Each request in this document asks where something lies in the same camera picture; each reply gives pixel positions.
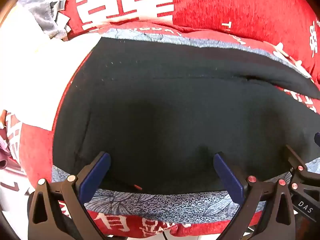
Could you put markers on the blue-grey patterned cloth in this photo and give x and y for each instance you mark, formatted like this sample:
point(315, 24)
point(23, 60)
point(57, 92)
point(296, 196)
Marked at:
point(155, 205)

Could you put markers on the black pants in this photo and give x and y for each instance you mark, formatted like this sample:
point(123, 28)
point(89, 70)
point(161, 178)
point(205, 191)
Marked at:
point(162, 115)

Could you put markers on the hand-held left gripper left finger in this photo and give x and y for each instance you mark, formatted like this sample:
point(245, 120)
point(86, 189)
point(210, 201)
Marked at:
point(96, 177)

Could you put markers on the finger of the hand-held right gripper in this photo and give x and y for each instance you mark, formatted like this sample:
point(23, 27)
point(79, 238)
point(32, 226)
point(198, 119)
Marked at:
point(317, 139)
point(295, 158)

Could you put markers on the red printed blanket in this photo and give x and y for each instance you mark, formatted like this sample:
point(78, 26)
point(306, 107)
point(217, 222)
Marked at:
point(225, 7)

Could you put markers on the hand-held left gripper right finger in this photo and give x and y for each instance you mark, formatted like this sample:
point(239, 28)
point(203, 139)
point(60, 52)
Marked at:
point(228, 177)

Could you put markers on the maroon cloth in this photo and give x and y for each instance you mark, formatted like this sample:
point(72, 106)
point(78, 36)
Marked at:
point(3, 153)

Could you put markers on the grey cloth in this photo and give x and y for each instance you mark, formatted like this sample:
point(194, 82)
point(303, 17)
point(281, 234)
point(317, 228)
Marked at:
point(43, 12)

